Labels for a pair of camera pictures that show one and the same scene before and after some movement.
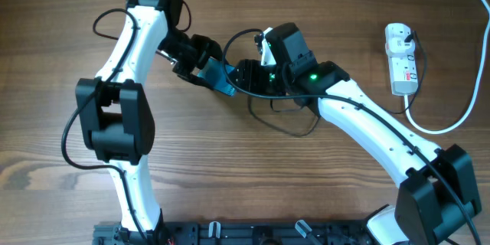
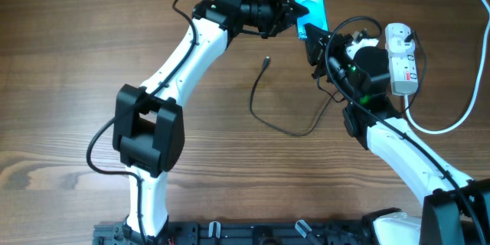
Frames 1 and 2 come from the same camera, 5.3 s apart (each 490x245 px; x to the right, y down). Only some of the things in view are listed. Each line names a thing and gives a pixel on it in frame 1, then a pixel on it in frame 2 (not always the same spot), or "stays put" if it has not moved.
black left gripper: (206, 48) → (283, 15)
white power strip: (403, 75) stays put
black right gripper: (250, 72) → (315, 50)
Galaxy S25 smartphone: (213, 73) → (316, 16)
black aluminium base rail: (239, 233) stays put
